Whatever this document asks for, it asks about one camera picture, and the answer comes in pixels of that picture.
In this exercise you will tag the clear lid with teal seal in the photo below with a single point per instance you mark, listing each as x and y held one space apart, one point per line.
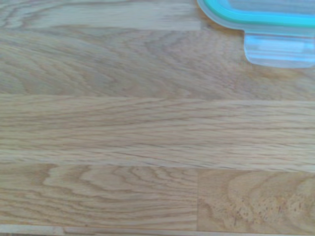
270 14

